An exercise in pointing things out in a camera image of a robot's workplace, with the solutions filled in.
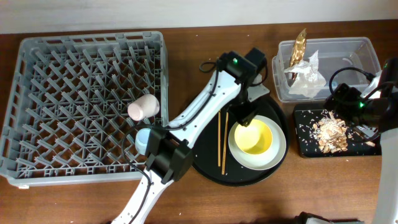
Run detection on wooden chopstick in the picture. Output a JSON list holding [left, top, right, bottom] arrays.
[[221, 112, 229, 175], [217, 111, 221, 167]]

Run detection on yellow bowl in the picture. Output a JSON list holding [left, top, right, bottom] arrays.
[[234, 119, 273, 155]]

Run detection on food scraps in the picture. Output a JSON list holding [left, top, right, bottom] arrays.
[[313, 111, 376, 153]]

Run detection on white plate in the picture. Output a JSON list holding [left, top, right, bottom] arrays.
[[228, 115, 287, 170]]

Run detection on white napkin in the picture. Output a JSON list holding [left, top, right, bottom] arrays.
[[284, 51, 326, 98]]

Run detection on gold snack wrapper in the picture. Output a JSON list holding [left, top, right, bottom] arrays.
[[289, 29, 307, 67]]

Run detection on pink cup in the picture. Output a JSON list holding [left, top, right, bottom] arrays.
[[127, 94, 160, 121]]

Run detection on light blue cup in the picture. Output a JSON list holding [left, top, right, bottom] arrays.
[[134, 128, 150, 155]]

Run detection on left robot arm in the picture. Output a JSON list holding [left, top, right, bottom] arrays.
[[113, 48, 267, 223]]

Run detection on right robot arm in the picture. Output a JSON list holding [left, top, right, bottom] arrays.
[[324, 57, 397, 223]]

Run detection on grey plastic dishwasher rack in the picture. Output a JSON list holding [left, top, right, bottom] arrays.
[[1, 31, 169, 189]]

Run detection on black rectangular tray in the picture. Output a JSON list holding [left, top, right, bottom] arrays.
[[293, 103, 381, 158]]

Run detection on round black tray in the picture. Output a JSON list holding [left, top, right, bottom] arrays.
[[192, 96, 289, 187]]

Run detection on clear plastic bin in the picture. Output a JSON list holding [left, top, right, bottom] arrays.
[[272, 37, 381, 103]]

